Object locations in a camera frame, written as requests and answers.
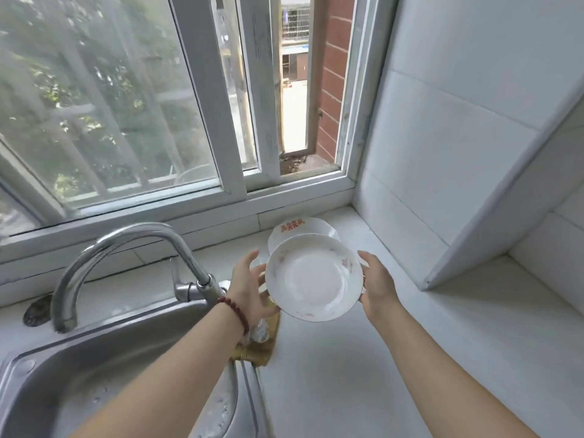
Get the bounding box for person's right hand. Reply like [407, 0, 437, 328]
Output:
[357, 249, 404, 328]

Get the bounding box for white framed window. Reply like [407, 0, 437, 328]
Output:
[0, 0, 402, 265]

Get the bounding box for person's left hand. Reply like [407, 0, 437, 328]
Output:
[226, 249, 280, 332]

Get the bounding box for red bead bracelet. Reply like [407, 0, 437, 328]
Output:
[217, 296, 251, 336]

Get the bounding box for white plate pale flowers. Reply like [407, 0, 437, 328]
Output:
[264, 234, 365, 324]

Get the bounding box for person's left forearm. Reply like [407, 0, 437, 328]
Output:
[68, 305, 249, 438]

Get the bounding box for silver scrubber ball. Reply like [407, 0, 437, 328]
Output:
[242, 316, 270, 345]

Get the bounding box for stainless steel sink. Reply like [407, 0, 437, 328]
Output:
[0, 280, 270, 438]

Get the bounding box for person's right forearm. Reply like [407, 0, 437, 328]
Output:
[372, 301, 541, 438]

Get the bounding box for yellow dish cloth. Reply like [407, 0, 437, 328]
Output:
[230, 296, 282, 368]

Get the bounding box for white plate red pattern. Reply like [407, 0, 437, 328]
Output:
[266, 216, 341, 256]

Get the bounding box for steel curved faucet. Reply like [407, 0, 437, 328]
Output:
[50, 222, 229, 335]

